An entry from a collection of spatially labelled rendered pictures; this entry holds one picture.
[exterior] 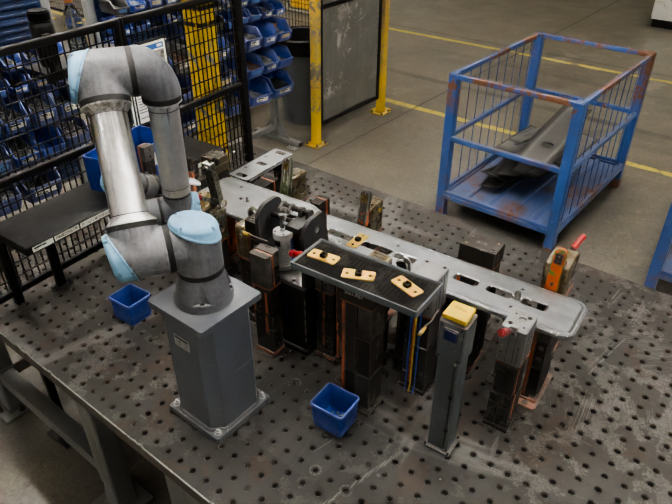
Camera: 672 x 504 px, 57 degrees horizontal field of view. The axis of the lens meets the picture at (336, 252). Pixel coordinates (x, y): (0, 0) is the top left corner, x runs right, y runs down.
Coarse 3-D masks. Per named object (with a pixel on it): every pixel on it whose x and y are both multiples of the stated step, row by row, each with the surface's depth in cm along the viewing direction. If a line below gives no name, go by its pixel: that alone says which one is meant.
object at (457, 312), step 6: (450, 306) 147; (456, 306) 147; (462, 306) 147; (468, 306) 147; (444, 312) 145; (450, 312) 145; (456, 312) 145; (462, 312) 145; (468, 312) 145; (474, 312) 145; (450, 318) 144; (456, 318) 143; (462, 318) 143; (468, 318) 143; (462, 324) 143
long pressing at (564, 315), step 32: (224, 192) 227; (256, 192) 227; (352, 224) 209; (416, 256) 193; (448, 256) 193; (448, 288) 179; (480, 288) 179; (512, 288) 179; (544, 320) 167; (576, 320) 168
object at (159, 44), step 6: (162, 36) 236; (138, 42) 228; (144, 42) 230; (150, 42) 232; (156, 42) 235; (162, 42) 237; (150, 48) 233; (156, 48) 236; (162, 48) 238; (162, 54) 239; (168, 54) 241; (168, 60) 242; (138, 96) 236; (138, 102) 237; (132, 108) 235; (138, 108) 237; (144, 108) 240; (132, 114) 236; (144, 114) 241; (132, 120) 237; (138, 120) 239; (144, 120) 242
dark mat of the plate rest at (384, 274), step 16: (304, 256) 164; (352, 256) 164; (320, 272) 158; (336, 272) 158; (384, 272) 158; (400, 272) 158; (368, 288) 153; (384, 288) 153; (432, 288) 153; (400, 304) 147; (416, 304) 147
